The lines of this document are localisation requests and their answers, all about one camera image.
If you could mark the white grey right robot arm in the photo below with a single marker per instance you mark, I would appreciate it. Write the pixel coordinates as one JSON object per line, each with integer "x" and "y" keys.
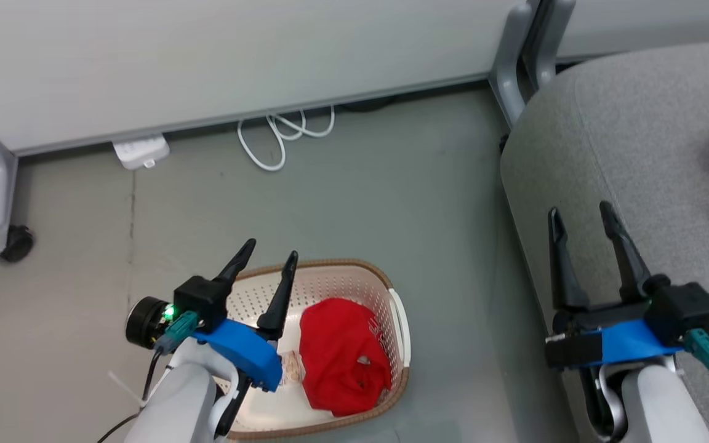
{"x": 656, "y": 406}

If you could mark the grey curved partition leg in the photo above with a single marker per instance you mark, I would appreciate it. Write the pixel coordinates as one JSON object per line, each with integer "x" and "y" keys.
{"x": 548, "y": 43}
{"x": 508, "y": 67}

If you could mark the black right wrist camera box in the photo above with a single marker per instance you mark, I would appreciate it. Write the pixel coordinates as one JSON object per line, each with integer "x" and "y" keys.
{"x": 684, "y": 311}

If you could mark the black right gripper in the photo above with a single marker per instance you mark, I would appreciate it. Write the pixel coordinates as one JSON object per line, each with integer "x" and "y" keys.
{"x": 573, "y": 351}

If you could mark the white power strip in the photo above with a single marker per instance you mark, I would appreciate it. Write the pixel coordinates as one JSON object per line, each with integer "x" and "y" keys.
{"x": 141, "y": 151}

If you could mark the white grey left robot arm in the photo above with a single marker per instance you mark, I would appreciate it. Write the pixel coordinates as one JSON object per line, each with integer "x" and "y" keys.
{"x": 176, "y": 400}

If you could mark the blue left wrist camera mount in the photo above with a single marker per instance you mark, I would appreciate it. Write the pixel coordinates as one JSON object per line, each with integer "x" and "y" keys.
{"x": 244, "y": 352}

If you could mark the narrow white partition panel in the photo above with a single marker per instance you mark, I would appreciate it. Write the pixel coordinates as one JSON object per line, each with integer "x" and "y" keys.
{"x": 656, "y": 24}

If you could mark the small beige toy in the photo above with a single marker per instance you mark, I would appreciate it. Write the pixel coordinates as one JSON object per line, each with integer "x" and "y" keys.
{"x": 293, "y": 367}

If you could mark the black caster wheel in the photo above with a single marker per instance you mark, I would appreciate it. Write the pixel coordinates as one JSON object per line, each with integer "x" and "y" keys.
{"x": 17, "y": 243}

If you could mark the plain red garment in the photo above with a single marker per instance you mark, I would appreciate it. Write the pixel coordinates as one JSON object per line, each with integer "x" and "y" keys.
{"x": 339, "y": 351}

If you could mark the black round left gripper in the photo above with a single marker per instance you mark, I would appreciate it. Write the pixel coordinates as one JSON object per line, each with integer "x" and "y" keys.
{"x": 145, "y": 321}

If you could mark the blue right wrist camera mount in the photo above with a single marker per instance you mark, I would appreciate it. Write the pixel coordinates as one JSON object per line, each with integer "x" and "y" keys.
{"x": 634, "y": 344}

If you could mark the large white partition panel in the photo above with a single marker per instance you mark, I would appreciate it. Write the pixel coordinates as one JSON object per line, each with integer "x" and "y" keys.
{"x": 207, "y": 55}

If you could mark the beige perforated laundry basket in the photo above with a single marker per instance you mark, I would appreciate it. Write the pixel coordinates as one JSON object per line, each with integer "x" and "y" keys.
{"x": 330, "y": 280}

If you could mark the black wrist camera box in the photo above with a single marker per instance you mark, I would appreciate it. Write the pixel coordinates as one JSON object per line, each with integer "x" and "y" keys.
{"x": 204, "y": 298}
{"x": 684, "y": 311}

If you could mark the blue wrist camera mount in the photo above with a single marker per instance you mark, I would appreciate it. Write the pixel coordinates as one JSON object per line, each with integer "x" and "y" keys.
{"x": 244, "y": 352}
{"x": 634, "y": 344}

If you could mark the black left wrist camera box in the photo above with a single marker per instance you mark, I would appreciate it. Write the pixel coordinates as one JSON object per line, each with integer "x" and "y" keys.
{"x": 204, "y": 298}

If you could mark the grey fabric sofa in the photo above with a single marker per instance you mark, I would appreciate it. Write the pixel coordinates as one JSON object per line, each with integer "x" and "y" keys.
{"x": 637, "y": 141}

